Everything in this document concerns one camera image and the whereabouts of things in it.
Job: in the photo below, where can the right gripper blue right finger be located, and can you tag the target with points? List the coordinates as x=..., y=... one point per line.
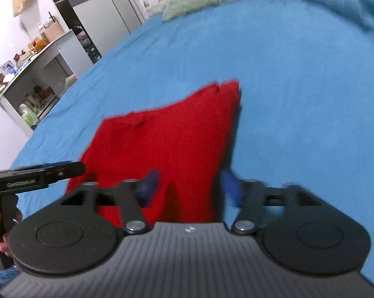
x=241, y=198

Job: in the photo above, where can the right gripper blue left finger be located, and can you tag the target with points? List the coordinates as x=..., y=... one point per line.
x=135, y=195

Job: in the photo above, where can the white desk shelf unit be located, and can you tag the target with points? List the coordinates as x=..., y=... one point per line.
x=50, y=67

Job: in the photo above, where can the red knit garment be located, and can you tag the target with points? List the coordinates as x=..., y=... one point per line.
x=186, y=142

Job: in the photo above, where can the person's left hand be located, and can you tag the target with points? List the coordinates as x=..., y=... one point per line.
x=6, y=232

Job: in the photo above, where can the wicker basket on desk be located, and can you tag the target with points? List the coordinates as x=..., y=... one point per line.
x=53, y=32

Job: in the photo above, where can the blue bed sheet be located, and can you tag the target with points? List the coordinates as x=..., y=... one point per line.
x=307, y=82

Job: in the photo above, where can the white grey wardrobe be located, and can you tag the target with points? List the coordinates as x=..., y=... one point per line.
x=99, y=25

